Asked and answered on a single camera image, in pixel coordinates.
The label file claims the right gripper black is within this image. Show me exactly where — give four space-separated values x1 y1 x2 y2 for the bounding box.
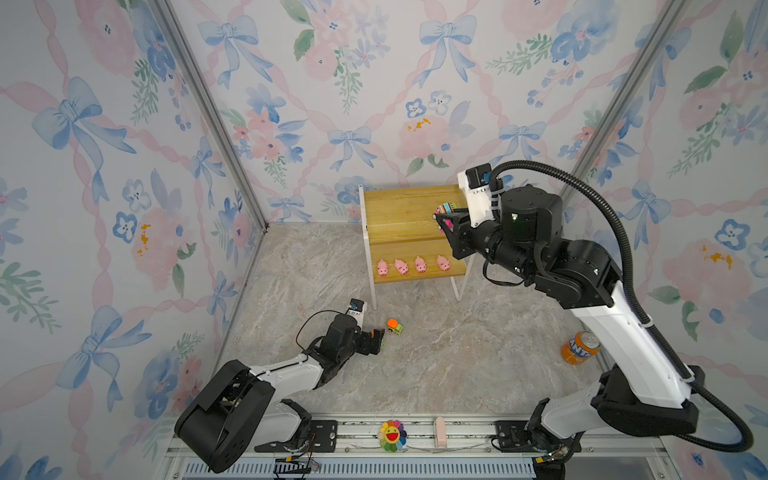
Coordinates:
437 210 537 289

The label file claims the pink toy truck green top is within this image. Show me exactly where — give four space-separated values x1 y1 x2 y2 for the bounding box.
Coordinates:
433 202 468 218

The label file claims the pink pig toy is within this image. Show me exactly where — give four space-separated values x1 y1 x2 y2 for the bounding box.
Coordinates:
414 256 427 273
436 255 451 272
377 260 389 278
395 259 409 275

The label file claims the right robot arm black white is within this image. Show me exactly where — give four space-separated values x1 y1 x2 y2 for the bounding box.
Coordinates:
434 186 699 453

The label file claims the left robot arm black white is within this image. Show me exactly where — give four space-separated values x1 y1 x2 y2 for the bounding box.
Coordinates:
174 303 385 474

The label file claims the rainbow smiling flower toy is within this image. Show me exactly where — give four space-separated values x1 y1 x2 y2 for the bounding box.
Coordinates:
377 420 408 453

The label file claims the pink rectangular block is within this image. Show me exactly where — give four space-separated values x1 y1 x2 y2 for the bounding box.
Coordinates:
434 416 448 449

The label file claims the orange drink can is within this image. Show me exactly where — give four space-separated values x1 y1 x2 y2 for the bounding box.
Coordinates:
561 331 601 365

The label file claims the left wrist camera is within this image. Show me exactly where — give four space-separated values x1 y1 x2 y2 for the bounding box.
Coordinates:
346 298 366 328

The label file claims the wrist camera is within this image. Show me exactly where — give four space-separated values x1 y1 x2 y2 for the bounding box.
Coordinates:
457 163 501 228
346 298 366 328

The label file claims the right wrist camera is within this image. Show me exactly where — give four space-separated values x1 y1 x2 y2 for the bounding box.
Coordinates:
457 163 501 228

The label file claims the wooden two-tier shelf white frame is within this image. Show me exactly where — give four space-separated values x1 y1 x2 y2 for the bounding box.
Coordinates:
358 185 473 309

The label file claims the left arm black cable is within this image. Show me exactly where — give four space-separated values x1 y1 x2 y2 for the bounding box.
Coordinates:
295 309 346 355

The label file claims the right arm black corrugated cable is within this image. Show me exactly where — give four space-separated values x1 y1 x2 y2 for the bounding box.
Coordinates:
488 159 754 453

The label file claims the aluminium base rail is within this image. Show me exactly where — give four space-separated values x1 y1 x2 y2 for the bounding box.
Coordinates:
152 413 682 480

